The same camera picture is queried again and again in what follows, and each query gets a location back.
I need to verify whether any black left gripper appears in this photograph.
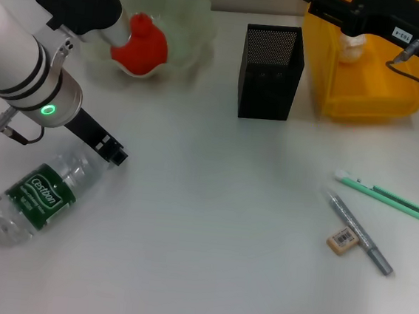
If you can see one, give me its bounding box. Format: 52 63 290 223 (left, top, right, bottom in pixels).
60 108 132 168

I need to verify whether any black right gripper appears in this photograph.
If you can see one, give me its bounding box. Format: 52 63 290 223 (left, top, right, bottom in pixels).
290 0 419 63

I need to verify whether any white paper ball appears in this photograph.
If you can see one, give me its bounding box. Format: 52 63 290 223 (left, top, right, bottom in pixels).
337 32 369 65

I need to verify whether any clear green-label water bottle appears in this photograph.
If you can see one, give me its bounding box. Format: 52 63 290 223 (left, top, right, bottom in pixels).
0 132 121 256

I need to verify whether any red pomegranate toy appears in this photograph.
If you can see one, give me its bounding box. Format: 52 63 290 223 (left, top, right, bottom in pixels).
108 10 172 79

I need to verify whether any mint green utility knife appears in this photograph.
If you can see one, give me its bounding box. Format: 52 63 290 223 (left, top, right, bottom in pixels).
330 168 419 222

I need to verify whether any grey pen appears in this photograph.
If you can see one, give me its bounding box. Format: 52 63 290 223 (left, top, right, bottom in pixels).
317 189 401 278

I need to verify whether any beige eraser with barcode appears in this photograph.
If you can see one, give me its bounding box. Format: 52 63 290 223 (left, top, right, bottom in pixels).
324 225 359 258

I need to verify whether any black mesh pen holder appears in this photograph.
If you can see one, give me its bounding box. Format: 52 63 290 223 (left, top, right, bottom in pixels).
235 21 310 124

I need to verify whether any pale green glass fruit bowl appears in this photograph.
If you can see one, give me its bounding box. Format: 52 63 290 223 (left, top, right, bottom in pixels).
68 0 221 95

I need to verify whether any yellow plastic bin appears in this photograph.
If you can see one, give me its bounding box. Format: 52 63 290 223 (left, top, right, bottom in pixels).
294 2 419 129

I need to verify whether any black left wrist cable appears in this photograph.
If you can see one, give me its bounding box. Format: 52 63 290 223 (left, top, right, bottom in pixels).
0 105 48 149

